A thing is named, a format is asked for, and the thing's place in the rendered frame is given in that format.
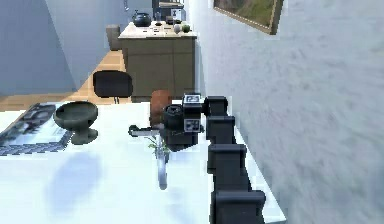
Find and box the black and white newspaper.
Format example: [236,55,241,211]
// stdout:
[0,102,74,157]

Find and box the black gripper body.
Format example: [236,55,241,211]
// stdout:
[162,104,198,153]

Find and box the black chair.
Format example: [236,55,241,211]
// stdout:
[92,70,134,105]

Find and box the dark green pedestal bowl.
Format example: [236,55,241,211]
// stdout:
[53,100,100,146]

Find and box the olive cabinet with pale top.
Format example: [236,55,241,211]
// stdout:
[118,20,198,103]

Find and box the glass vase with plant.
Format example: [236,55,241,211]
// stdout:
[147,134,172,191]

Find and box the framed landscape picture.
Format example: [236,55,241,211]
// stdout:
[212,0,285,36]

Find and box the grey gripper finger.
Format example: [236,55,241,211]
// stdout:
[128,124,165,132]
[130,130,164,138]

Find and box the brown vase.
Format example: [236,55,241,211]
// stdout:
[149,89,174,127]

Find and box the black kettle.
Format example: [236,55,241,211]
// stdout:
[132,9,153,28]

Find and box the grey bin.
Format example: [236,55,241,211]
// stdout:
[105,23,123,52]

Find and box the white table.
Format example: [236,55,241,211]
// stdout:
[0,99,288,224]

